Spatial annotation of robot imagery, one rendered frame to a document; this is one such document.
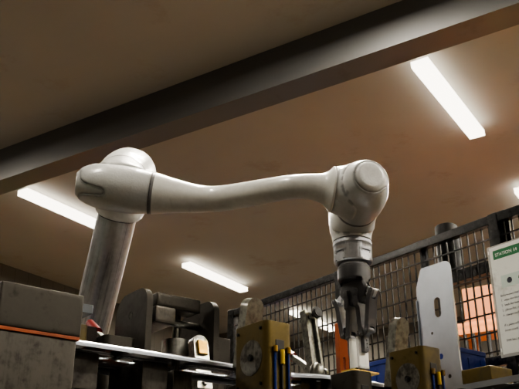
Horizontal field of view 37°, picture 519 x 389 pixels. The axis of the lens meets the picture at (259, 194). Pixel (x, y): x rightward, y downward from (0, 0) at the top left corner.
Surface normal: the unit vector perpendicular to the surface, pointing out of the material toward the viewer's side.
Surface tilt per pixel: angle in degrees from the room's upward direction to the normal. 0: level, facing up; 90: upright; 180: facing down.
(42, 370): 90
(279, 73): 90
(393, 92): 180
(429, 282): 90
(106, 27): 180
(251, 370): 90
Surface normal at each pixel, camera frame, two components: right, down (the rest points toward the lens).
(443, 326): -0.79, -0.25
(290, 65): -0.54, -0.34
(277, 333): 0.62, -0.33
